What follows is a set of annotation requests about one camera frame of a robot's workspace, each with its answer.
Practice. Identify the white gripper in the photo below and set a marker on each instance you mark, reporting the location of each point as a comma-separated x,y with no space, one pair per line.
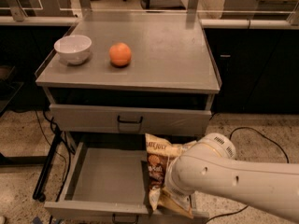
173,188

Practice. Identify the brown chip bag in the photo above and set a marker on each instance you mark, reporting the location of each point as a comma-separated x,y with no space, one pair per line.
160,154

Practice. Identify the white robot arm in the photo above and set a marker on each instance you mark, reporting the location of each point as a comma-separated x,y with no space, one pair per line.
210,166

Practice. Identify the open grey middle drawer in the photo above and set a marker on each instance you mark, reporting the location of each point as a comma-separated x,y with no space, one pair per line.
110,183

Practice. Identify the grey drawer cabinet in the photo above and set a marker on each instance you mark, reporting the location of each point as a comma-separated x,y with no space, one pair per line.
116,78

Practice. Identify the closed grey top drawer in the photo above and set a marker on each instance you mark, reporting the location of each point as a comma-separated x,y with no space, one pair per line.
116,119

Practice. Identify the orange fruit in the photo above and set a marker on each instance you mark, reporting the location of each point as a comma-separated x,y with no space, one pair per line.
120,54

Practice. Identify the white ceramic bowl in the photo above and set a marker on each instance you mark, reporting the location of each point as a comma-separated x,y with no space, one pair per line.
73,49

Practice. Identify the black table leg frame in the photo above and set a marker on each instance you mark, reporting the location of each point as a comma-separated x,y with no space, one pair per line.
46,161

